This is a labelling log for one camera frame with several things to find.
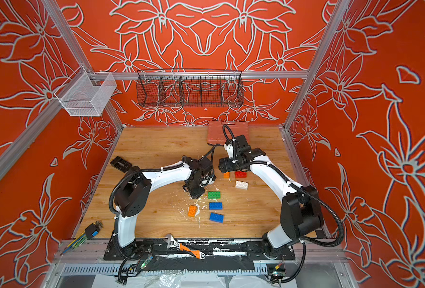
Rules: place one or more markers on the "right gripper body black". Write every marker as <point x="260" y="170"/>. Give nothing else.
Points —
<point x="231" y="165"/>

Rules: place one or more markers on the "red lego brick right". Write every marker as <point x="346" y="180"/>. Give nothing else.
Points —
<point x="240" y="174"/>

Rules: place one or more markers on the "white lego brick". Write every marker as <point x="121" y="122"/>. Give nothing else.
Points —
<point x="241" y="185"/>

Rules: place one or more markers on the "blue lego brick front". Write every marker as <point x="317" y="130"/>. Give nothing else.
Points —
<point x="217" y="218"/>

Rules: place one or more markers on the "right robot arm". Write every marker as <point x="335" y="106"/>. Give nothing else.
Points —
<point x="301" y="208"/>

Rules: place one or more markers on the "green lego brick centre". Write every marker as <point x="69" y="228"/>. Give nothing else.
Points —
<point x="214" y="195"/>

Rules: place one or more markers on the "red plastic tool case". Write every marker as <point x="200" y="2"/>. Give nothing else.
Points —
<point x="215" y="134"/>

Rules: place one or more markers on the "orange handled adjustable wrench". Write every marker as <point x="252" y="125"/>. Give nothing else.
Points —
<point x="173" y="243"/>

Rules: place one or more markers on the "small black box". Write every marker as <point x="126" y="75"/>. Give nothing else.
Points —
<point x="121" y="164"/>

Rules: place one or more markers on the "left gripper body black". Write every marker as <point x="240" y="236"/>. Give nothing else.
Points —
<point x="196" y="189"/>

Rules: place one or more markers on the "hex key set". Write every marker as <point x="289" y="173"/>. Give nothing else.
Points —
<point x="89" y="233"/>

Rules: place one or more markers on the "black wire basket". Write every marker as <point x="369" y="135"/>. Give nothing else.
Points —
<point x="189" y="89"/>

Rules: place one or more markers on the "blue lego brick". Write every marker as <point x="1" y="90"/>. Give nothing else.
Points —
<point x="215" y="206"/>
<point x="217" y="218"/>

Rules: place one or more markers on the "clear plastic bin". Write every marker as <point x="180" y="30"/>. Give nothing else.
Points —
<point x="82" y="96"/>

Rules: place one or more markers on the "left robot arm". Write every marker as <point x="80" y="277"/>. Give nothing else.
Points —
<point x="130" y="195"/>

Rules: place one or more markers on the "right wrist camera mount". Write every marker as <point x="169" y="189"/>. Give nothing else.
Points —
<point x="229" y="147"/>

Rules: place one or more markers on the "orange lego brick front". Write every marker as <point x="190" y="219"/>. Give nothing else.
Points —
<point x="192" y="211"/>

